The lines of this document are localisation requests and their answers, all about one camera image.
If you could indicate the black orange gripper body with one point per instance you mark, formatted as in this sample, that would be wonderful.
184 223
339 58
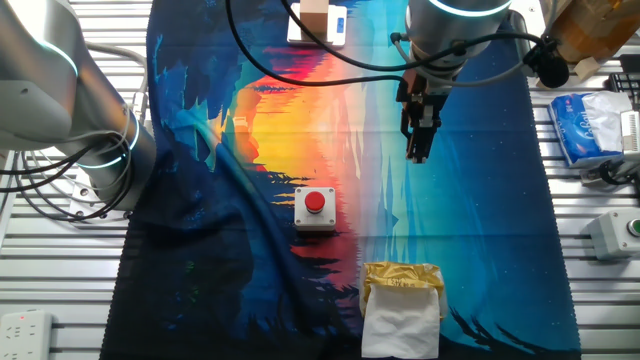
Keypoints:
425 92

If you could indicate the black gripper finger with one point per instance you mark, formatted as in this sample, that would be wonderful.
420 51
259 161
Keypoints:
411 140
430 135

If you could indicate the tall wooden block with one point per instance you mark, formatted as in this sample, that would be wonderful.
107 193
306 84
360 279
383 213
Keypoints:
316 20

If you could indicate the white digital kitchen scale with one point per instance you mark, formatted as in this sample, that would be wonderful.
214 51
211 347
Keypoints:
334 12

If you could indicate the colourful landscape print cloth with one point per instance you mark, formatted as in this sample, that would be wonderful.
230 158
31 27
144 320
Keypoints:
475 200

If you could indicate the red push button box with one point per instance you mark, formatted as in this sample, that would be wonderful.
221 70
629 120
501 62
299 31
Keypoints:
303 216

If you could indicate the blue tissue pack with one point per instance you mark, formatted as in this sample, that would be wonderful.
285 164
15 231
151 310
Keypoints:
570 125

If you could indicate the small wooden cube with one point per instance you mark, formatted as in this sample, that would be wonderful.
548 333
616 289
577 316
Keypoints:
586 69

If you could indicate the yellow tissue pack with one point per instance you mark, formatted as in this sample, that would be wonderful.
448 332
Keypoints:
400 320

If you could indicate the white ribbed plastic part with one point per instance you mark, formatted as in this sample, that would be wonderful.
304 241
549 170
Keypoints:
631 131

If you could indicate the green push button box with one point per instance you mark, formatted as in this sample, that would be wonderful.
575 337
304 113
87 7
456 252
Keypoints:
610 235

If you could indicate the white power strip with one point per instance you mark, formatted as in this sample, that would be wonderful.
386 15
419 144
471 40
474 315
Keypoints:
25 335

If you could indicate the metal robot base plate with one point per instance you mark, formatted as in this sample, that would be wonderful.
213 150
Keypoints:
82 192

